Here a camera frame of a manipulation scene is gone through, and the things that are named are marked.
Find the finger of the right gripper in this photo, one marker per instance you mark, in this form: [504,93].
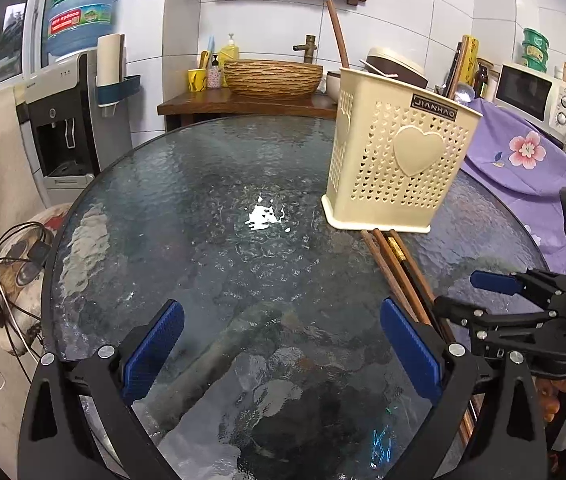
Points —
[505,284]

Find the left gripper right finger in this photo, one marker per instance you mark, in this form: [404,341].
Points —
[507,440]

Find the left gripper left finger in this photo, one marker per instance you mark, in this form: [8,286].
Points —
[55,440]

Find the brown wooden chopstick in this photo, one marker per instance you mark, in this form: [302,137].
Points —
[388,264]
[403,274]

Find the steel spoon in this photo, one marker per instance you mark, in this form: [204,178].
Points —
[464,94]

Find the purple floral cloth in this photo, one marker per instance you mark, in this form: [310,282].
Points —
[526,171]

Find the cream plastic utensil holder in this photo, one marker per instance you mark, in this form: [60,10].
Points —
[396,150]

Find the white microwave oven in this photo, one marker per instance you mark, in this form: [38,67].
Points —
[538,98]

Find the dark glass bottle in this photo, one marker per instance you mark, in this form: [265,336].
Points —
[481,80]

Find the green stacked bowls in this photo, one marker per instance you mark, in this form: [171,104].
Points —
[535,50]

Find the yellow roll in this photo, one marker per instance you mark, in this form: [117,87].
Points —
[470,45]

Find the brown white rice cooker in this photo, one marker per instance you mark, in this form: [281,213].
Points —
[390,62]

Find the water dispenser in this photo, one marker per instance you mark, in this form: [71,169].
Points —
[69,138]

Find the woven basket basin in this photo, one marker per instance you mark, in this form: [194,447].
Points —
[272,78]

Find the brown wooden counter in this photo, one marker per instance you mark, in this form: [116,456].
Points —
[190,107]

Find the paper cup holder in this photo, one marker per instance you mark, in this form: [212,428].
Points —
[113,85]

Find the yellow soap dispenser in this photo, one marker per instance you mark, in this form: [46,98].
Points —
[228,53]

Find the yellow mug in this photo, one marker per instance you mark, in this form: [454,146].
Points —
[197,80]

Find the blue water bottle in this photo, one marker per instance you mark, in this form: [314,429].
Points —
[75,25]

